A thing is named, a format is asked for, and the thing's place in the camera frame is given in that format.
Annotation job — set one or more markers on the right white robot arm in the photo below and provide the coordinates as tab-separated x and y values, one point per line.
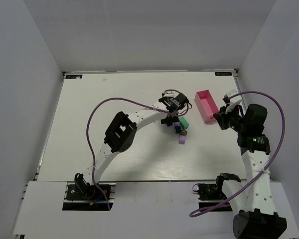
256	216

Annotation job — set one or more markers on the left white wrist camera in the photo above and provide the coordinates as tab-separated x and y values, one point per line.
169	93

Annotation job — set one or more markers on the right blue table label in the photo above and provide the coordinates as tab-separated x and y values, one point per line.
223	73

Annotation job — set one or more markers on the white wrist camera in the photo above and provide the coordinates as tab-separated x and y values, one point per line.
231	100
169	93

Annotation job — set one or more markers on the left blue table label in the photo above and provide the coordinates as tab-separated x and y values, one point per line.
73	76

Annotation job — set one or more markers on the green wood block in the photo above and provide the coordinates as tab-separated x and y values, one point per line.
183	122

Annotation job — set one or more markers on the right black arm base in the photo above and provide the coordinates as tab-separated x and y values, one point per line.
210	194

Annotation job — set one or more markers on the pink plastic box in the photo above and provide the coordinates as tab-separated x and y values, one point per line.
206	106

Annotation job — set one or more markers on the grey wood block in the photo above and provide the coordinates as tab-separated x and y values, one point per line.
183	133

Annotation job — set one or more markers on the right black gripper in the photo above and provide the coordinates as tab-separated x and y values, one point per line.
223	117

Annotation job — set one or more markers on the teal small wood block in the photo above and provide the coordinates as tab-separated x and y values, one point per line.
177	129

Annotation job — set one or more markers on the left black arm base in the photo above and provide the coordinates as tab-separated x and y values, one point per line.
74	200

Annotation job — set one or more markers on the lilac wood block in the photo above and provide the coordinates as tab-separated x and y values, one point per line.
182	139

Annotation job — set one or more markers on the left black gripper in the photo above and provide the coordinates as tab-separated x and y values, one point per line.
169	119

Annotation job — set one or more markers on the blue table label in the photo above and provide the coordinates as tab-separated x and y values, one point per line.
223	73
73	76

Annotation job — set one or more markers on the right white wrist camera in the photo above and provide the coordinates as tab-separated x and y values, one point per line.
231	100

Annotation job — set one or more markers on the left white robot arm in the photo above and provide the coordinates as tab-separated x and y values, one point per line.
120	134

